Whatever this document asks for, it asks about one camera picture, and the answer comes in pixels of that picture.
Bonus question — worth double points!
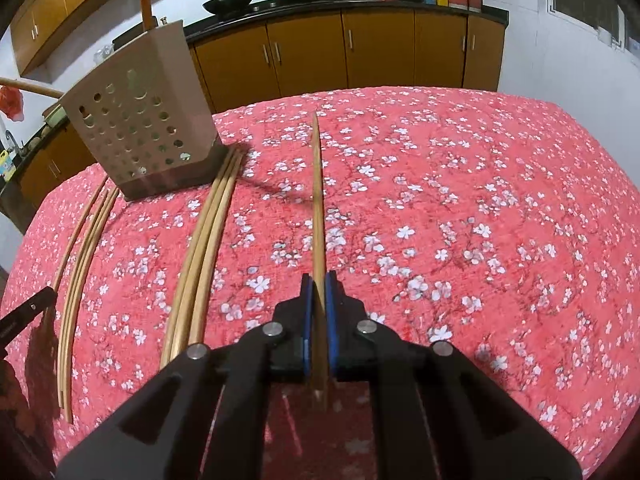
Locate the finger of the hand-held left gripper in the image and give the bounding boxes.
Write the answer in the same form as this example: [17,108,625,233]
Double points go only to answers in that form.
[0,285,56,351]

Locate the barred window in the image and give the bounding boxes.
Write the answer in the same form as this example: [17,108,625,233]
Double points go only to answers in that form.
[545,0,640,53]

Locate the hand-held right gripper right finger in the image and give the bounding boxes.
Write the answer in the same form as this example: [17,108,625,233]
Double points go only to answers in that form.
[324,270,583,480]

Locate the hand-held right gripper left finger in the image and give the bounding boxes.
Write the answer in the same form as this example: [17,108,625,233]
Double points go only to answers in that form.
[55,272,316,480]

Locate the red floral tablecloth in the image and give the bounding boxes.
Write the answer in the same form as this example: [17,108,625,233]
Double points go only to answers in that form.
[0,86,640,480]

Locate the wooden wall cabinets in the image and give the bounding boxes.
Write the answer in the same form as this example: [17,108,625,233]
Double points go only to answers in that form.
[10,0,146,76]

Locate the red hanging plastic bag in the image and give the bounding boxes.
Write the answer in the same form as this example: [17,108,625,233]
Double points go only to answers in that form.
[0,85,25,121]

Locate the wooden base cabinets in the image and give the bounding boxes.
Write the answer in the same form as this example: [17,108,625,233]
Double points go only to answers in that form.
[15,7,507,208]

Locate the green basin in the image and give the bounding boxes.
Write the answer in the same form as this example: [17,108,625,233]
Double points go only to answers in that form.
[42,102,68,126]

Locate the clear chopstick holder cup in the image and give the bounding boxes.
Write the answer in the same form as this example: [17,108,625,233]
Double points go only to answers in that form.
[59,20,227,202]

